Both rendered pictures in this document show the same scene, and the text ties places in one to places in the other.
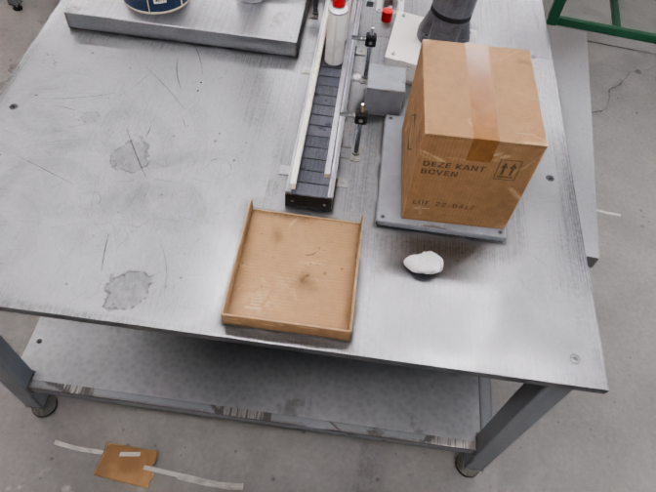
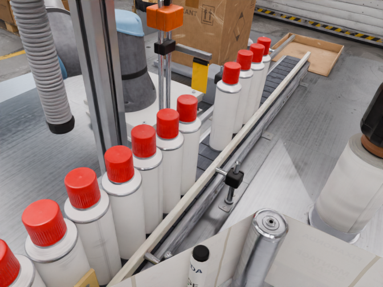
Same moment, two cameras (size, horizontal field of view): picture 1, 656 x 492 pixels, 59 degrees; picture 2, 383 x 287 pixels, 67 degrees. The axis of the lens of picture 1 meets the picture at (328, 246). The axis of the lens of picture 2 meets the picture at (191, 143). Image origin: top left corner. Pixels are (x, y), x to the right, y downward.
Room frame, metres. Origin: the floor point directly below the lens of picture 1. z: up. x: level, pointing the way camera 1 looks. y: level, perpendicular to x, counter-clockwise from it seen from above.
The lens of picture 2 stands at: (2.01, 0.23, 1.32)
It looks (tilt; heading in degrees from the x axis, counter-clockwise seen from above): 39 degrees down; 208
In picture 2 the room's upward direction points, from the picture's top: 5 degrees clockwise
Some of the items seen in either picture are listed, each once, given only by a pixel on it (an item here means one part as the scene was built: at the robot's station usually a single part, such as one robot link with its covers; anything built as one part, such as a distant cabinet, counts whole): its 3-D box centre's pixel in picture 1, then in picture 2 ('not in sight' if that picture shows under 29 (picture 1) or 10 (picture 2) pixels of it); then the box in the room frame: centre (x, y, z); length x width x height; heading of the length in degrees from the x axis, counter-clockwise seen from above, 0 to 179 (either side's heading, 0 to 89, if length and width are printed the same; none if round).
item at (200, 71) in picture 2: not in sight; (199, 76); (1.61, 0.02, 1.09); 0.03 x 0.01 x 0.06; 89
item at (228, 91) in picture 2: not in sight; (225, 109); (1.51, 0.04, 0.98); 0.05 x 0.05 x 0.20
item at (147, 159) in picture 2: not in sight; (146, 183); (1.78, 0.03, 0.98); 0.05 x 0.05 x 0.20
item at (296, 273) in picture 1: (297, 265); (306, 52); (0.67, 0.06, 0.85); 0.30 x 0.26 x 0.04; 179
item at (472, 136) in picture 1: (464, 136); (210, 20); (0.98, -0.28, 0.99); 0.30 x 0.24 x 0.27; 1
